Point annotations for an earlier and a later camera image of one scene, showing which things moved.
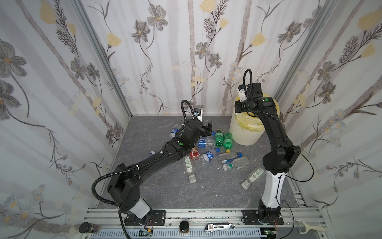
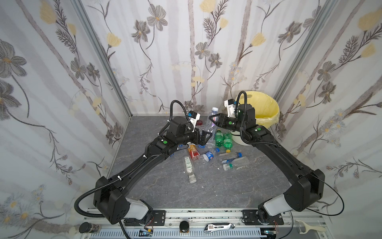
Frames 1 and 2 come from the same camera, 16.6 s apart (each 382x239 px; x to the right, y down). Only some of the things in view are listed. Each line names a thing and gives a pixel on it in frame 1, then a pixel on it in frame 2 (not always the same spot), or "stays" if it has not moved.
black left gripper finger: x=210 y=129 -> x=204 y=140
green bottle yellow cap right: x=228 y=142 stays
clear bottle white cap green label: x=192 y=177 stays
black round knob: x=184 y=226 stays
